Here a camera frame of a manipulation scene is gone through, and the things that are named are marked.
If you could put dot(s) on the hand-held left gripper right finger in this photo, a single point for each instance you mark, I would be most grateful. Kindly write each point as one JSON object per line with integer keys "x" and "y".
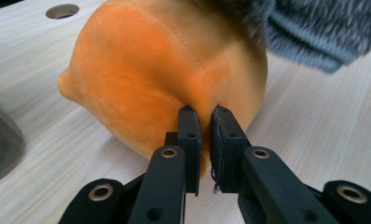
{"x": 227, "y": 149}

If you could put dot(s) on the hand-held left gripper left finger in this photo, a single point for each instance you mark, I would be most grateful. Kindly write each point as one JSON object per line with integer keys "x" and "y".
{"x": 191, "y": 155}

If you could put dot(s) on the orange plush toy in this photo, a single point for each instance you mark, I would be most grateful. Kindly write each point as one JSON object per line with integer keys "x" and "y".
{"x": 149, "y": 68}

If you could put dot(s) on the grey fluffy cloth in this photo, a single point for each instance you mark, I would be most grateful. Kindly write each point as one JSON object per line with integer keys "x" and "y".
{"x": 317, "y": 31}

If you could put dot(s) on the grey translucent storage box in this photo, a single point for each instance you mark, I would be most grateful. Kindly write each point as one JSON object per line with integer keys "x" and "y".
{"x": 2, "y": 146}

